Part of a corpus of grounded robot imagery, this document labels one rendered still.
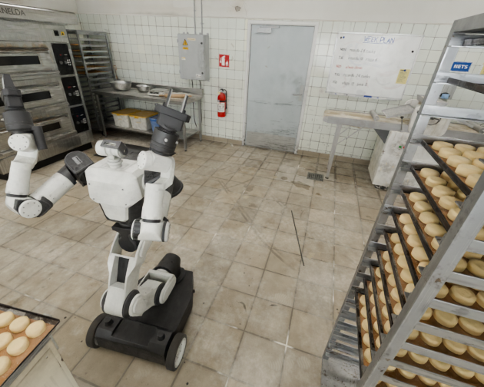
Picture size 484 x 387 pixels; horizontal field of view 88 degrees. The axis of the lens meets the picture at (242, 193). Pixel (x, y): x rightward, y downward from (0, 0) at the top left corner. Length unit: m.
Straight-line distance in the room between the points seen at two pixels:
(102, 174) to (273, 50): 3.92
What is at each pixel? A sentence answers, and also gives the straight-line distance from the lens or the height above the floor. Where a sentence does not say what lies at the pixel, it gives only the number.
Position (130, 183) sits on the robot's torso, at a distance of 1.19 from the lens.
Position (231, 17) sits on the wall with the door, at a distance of 4.93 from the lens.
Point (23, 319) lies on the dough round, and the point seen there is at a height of 0.92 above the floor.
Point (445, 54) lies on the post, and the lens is 0.97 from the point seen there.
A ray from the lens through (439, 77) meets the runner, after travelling 0.97.
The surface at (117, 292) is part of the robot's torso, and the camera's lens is 1.52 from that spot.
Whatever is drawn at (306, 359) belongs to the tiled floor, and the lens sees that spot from 2.00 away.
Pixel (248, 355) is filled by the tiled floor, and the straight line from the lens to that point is 1.95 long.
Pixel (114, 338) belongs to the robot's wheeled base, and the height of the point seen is 0.19.
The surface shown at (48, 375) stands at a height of 0.71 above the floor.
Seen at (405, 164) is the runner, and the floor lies 1.41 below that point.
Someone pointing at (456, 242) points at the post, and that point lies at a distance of 0.64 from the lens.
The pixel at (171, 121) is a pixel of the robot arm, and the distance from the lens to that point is 0.93.
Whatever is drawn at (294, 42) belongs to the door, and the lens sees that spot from 4.69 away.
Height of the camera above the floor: 1.73
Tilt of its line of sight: 30 degrees down
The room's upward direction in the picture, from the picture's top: 3 degrees clockwise
